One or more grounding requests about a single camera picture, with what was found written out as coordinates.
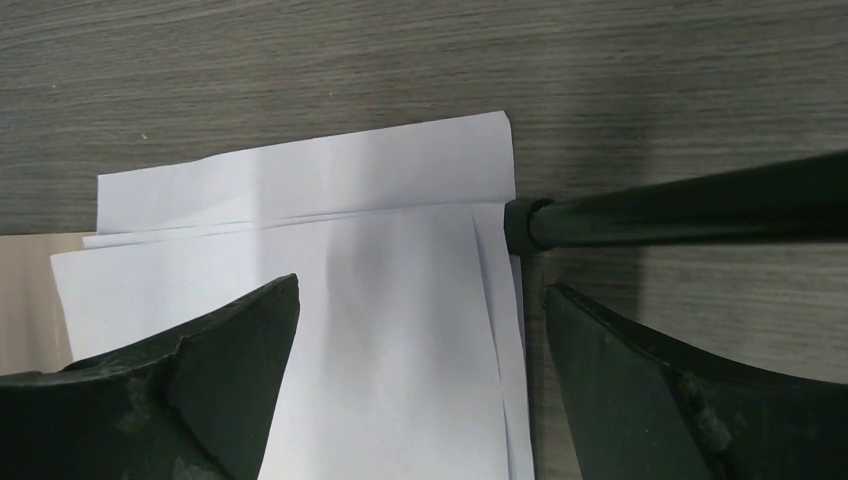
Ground brown cardboard folder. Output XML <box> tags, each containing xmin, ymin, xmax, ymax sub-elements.
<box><xmin>1</xmin><ymin>233</ymin><xmax>84</xmax><ymax>375</ymax></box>

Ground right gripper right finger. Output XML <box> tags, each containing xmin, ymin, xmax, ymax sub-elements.
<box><xmin>545</xmin><ymin>284</ymin><xmax>847</xmax><ymax>479</ymax></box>

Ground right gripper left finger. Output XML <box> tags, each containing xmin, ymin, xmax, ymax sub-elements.
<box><xmin>1</xmin><ymin>275</ymin><xmax>300</xmax><ymax>479</ymax></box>

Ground white paper sheets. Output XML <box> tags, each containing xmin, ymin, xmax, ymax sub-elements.
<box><xmin>50</xmin><ymin>203</ymin><xmax>537</xmax><ymax>480</ymax></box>

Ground black music stand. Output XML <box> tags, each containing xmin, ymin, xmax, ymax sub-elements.
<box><xmin>504</xmin><ymin>151</ymin><xmax>847</xmax><ymax>256</ymax></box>

